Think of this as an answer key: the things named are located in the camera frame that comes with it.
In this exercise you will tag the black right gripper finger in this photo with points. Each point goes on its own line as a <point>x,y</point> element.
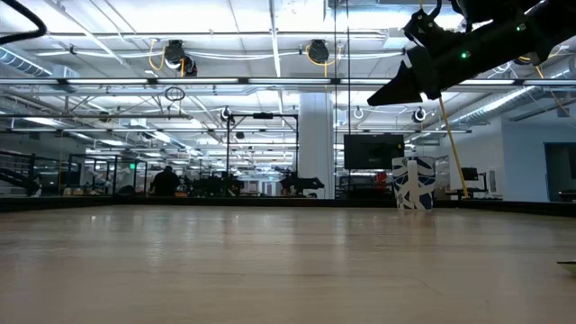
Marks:
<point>405,87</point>

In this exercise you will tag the black framed glass enclosure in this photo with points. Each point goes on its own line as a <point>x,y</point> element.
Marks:
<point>114,177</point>

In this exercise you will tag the white building column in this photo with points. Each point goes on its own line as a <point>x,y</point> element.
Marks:
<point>315,135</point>

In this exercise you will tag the black aluminium table frame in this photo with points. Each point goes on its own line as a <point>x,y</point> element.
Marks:
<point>90,202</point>

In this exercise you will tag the black chair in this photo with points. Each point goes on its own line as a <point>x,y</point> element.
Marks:
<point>470,174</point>

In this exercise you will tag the black monitor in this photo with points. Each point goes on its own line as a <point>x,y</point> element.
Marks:
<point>373,152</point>

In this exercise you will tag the blue white patterned mug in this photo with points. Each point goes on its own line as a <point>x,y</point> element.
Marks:
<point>414,184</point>

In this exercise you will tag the person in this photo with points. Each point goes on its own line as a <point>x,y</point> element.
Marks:
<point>165,182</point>

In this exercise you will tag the black background robot arm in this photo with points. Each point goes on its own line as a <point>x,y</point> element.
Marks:
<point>306,183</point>

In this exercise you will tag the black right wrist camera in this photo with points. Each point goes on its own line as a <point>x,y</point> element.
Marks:
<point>425,29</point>

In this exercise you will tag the black metal railing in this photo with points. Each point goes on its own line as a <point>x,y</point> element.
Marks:
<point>31,173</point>

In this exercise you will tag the black background rig frame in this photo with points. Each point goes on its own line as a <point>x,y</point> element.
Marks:
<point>228,148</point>

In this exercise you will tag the long ceiling light bar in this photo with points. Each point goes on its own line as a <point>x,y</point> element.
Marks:
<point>288,81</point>

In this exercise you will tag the red background object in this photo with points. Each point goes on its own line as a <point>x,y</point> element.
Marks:
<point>381,180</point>

